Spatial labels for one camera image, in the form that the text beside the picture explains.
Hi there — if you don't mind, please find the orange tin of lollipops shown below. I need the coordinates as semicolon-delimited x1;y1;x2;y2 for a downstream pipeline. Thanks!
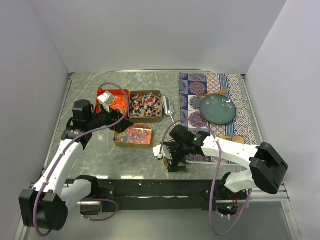
95;88;130;114

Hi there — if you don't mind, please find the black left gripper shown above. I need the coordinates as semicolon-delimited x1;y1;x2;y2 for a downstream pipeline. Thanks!
87;102;134;134

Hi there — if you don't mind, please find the gold jar lid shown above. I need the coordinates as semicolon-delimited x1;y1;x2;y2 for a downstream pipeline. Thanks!
163;157;170;171

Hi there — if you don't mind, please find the gold tin of star candies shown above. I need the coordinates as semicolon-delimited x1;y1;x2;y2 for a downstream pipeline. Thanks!
113;123;153;149

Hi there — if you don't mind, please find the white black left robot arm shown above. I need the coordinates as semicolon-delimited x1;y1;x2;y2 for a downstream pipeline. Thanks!
19;99;133;232

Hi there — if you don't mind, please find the silver metal scoop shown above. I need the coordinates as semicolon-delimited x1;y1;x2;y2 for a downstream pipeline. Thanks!
162;96;175;122

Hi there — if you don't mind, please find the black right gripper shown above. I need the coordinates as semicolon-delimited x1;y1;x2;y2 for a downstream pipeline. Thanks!
165;141;190;173

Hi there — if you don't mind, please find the black aluminium mounting rail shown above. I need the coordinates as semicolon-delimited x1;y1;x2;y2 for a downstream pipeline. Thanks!
24;178;291;218

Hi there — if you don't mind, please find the copper cup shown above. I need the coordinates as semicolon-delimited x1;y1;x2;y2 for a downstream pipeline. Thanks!
231;135;245;144

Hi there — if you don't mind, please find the teal ceramic plate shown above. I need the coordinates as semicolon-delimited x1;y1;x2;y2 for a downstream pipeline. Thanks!
199;94;237;125

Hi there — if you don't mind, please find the beige tin of small lollipops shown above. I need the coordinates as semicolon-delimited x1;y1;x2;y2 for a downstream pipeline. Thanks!
128;90;164;123

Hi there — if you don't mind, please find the patterned blue placemat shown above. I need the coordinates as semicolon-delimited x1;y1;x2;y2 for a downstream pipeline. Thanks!
178;72;258;166

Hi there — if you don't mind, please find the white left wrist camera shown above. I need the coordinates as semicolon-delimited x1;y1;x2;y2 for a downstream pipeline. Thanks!
97;91;115;113

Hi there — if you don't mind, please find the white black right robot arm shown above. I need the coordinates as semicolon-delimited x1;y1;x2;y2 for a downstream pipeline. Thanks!
152;125;289;200

